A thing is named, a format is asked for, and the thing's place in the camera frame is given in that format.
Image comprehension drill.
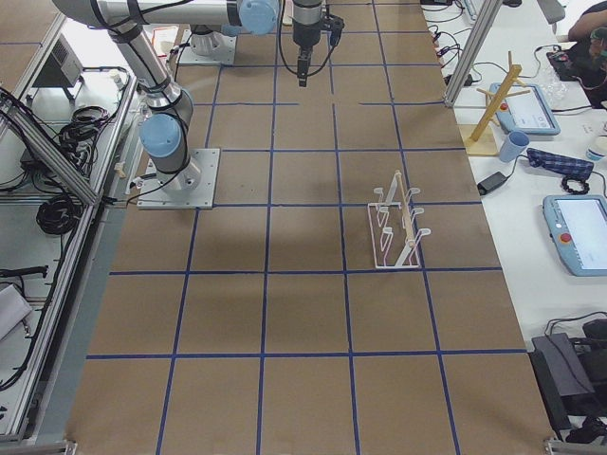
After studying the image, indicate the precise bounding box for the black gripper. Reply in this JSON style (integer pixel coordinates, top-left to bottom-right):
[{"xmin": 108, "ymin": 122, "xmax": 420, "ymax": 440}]
[{"xmin": 292, "ymin": 0, "xmax": 324, "ymax": 87}]

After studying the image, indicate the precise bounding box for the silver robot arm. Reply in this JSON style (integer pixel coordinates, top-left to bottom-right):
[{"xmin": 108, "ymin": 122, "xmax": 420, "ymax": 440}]
[
  {"xmin": 190, "ymin": 25, "xmax": 242, "ymax": 57},
  {"xmin": 55, "ymin": 1, "xmax": 284, "ymax": 192}
]

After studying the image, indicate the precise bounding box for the blue cup on side table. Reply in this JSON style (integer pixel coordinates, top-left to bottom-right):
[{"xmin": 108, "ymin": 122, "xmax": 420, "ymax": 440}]
[{"xmin": 498, "ymin": 131, "xmax": 529, "ymax": 163}]

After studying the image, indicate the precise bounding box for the small white blue cup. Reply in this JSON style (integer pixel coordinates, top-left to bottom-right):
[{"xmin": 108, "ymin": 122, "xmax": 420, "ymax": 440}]
[{"xmin": 586, "ymin": 136, "xmax": 607, "ymax": 161}]

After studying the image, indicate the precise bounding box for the wooden mug tree stand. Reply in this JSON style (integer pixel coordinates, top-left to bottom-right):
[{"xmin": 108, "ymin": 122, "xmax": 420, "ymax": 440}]
[{"xmin": 460, "ymin": 52, "xmax": 530, "ymax": 156}]

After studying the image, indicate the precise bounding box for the black power adapter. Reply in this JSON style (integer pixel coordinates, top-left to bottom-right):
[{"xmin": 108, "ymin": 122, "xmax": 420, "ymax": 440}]
[{"xmin": 477, "ymin": 172, "xmax": 508, "ymax": 196}]

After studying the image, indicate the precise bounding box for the upper blue teach pendant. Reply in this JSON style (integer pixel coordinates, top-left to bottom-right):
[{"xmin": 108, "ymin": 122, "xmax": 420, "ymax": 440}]
[{"xmin": 496, "ymin": 83, "xmax": 561, "ymax": 136}]

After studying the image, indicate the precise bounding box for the blue teach pendant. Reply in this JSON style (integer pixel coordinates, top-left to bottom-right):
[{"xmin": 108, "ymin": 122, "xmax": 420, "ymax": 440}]
[
  {"xmin": 496, "ymin": 83, "xmax": 561, "ymax": 136},
  {"xmin": 543, "ymin": 194, "xmax": 606, "ymax": 277}
]

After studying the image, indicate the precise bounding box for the grey control box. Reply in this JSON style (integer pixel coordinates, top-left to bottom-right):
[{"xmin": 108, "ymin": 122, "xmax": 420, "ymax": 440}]
[{"xmin": 32, "ymin": 34, "xmax": 83, "ymax": 100}]

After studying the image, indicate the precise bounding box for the blue plaid cloth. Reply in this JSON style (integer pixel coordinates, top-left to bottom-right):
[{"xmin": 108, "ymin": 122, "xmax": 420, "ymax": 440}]
[{"xmin": 526, "ymin": 148, "xmax": 594, "ymax": 180}]

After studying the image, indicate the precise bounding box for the person in black shirt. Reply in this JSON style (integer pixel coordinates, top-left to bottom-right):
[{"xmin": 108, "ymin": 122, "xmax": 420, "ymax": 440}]
[{"xmin": 567, "ymin": 1, "xmax": 606, "ymax": 109}]

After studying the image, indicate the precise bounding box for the lower blue teach pendant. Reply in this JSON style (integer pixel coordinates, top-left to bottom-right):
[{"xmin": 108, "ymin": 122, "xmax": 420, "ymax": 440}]
[{"xmin": 543, "ymin": 194, "xmax": 606, "ymax": 277}]

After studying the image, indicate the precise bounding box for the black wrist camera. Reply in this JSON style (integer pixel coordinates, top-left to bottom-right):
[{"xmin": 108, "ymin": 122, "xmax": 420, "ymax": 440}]
[{"xmin": 324, "ymin": 13, "xmax": 344, "ymax": 48}]

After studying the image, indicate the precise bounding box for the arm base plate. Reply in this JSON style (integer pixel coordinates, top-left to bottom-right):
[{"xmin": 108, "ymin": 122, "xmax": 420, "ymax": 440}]
[
  {"xmin": 177, "ymin": 29, "xmax": 237, "ymax": 66},
  {"xmin": 137, "ymin": 148, "xmax": 220, "ymax": 209}
]

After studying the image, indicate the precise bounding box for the aluminium frame post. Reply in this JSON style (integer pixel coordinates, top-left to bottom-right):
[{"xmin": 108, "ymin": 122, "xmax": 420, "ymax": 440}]
[{"xmin": 444, "ymin": 0, "xmax": 502, "ymax": 107}]

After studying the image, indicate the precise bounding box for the white wire cup rack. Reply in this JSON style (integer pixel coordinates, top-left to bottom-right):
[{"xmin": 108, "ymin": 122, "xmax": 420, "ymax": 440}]
[{"xmin": 366, "ymin": 170, "xmax": 432, "ymax": 270}]

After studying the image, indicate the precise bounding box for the coiled black cable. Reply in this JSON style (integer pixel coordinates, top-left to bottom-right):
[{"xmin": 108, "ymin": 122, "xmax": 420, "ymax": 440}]
[{"xmin": 36, "ymin": 193, "xmax": 80, "ymax": 237}]

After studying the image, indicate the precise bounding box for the black bead bracelet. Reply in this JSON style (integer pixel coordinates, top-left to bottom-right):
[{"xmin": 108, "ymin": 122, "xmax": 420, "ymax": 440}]
[{"xmin": 561, "ymin": 173, "xmax": 591, "ymax": 195}]

